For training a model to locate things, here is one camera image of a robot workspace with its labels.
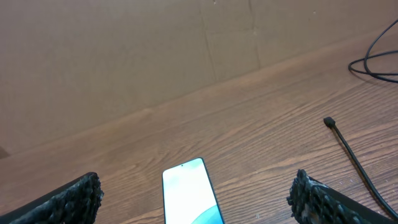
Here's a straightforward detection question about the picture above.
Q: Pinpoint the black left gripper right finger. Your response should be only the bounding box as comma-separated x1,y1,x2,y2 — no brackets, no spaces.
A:
287,169,395,224

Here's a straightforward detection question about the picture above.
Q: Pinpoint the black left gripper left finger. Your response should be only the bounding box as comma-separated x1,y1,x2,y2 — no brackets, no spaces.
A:
1,172,104,224

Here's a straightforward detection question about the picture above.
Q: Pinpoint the black USB charging cable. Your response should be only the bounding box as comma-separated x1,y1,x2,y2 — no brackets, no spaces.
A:
323,19,398,220

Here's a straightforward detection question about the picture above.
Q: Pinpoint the Samsung Galaxy smartphone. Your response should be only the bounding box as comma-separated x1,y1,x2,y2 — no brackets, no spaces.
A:
162,157,225,224

